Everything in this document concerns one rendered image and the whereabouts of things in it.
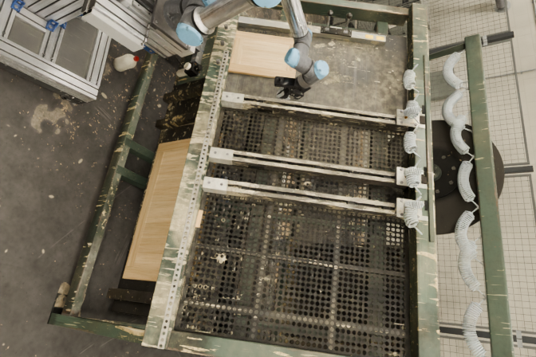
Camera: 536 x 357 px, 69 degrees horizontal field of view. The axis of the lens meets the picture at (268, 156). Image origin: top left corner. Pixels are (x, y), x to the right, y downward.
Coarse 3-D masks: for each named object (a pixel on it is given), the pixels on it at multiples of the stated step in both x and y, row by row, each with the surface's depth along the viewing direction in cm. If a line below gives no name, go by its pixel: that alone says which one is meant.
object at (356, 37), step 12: (240, 24) 251; (252, 24) 250; (264, 24) 250; (276, 24) 250; (288, 24) 250; (312, 36) 252; (324, 36) 251; (336, 36) 249; (360, 36) 249; (384, 36) 250
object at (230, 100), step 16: (224, 96) 223; (240, 96) 224; (256, 96) 224; (272, 112) 227; (288, 112) 225; (304, 112) 223; (320, 112) 222; (336, 112) 225; (352, 112) 223; (368, 112) 223; (400, 112) 220; (416, 112) 207; (384, 128) 227; (400, 128) 224
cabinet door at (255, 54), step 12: (240, 36) 248; (252, 36) 248; (264, 36) 248; (276, 36) 249; (240, 48) 244; (252, 48) 245; (264, 48) 245; (276, 48) 245; (288, 48) 246; (240, 60) 241; (252, 60) 241; (264, 60) 241; (276, 60) 242; (240, 72) 237; (252, 72) 237; (264, 72) 238; (276, 72) 238; (288, 72) 238
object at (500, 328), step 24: (456, 48) 279; (480, 48) 266; (480, 72) 258; (480, 96) 251; (480, 120) 245; (480, 144) 239; (480, 168) 233; (480, 192) 228; (480, 216) 223; (504, 264) 208; (504, 288) 203; (504, 312) 199; (504, 336) 195
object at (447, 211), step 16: (432, 128) 266; (448, 128) 260; (432, 144) 261; (448, 144) 256; (448, 160) 251; (464, 160) 246; (496, 160) 237; (448, 176) 247; (496, 176) 233; (448, 192) 243; (448, 208) 240; (464, 208) 235; (448, 224) 236
